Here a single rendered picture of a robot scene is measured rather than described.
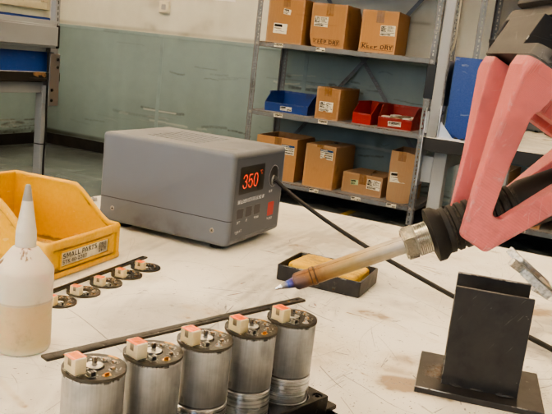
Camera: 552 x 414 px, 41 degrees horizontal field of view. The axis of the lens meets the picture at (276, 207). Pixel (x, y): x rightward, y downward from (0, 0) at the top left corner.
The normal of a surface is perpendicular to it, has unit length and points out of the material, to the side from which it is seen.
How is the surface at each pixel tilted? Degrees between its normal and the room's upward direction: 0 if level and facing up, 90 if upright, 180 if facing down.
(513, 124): 109
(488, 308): 90
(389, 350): 0
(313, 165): 86
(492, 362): 90
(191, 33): 90
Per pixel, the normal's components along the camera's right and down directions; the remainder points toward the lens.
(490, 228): -0.10, 0.34
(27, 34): 0.89, 0.18
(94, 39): -0.44, 0.13
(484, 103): 0.04, 0.16
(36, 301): 0.75, 0.22
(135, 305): 0.11, -0.97
